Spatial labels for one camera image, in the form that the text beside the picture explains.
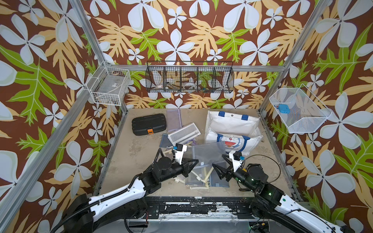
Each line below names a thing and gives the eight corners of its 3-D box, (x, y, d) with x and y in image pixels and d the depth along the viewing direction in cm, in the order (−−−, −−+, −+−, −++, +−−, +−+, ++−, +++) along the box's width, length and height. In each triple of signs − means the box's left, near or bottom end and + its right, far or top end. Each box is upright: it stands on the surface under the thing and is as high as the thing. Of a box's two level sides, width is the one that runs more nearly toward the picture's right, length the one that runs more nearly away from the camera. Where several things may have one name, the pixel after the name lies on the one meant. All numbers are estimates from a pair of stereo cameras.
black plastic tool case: (134, 138, 105) (131, 133, 101) (134, 123, 114) (131, 118, 109) (168, 131, 109) (167, 126, 104) (165, 117, 118) (164, 112, 113)
